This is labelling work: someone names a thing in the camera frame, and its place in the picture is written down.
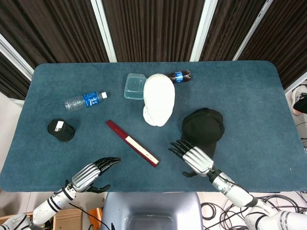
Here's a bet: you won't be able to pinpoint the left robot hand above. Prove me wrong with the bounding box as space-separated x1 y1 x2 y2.
71 157 121 194

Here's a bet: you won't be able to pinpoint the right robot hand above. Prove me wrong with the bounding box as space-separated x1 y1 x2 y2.
168 140 215 178

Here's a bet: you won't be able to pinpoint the black cap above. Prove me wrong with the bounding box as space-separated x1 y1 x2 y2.
181 107 225 158

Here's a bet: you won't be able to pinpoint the white mannequin head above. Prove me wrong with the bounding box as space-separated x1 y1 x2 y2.
142 73 176 127

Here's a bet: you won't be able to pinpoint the blue table mat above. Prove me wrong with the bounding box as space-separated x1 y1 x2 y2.
0 60 307 194

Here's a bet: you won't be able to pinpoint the orange object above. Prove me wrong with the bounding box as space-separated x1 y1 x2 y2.
87 207 103 228

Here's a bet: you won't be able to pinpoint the cardboard box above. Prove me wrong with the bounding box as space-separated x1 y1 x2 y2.
53 208 83 230

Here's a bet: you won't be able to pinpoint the black cylindrical can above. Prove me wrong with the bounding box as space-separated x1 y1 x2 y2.
47 118 75 143

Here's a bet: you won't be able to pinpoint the red folding fan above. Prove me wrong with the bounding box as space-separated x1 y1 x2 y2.
106 120 161 169

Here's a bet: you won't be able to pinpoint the grey robot torso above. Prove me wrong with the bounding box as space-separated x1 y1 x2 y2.
100 191 204 230

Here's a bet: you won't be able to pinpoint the clear water bottle blue label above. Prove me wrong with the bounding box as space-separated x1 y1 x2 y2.
64 92 108 112

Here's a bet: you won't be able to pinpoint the dark cola bottle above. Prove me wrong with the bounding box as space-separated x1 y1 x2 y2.
167 70 193 84

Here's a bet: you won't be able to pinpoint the clear plastic container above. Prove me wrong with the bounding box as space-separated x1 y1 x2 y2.
123 73 148 100

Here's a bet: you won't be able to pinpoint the white sneaker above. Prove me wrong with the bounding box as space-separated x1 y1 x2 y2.
291 85 307 116

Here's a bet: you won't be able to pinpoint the black floor cables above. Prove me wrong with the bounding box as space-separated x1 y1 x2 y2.
201 190 307 230

